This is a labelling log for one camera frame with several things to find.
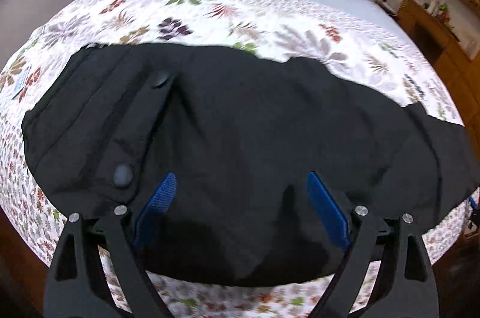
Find black pants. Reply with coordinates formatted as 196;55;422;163
22;44;479;286

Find floral quilted bedspread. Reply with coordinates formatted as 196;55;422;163
1;0;479;317

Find wooden side cabinet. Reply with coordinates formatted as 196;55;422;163
397;0;480;124

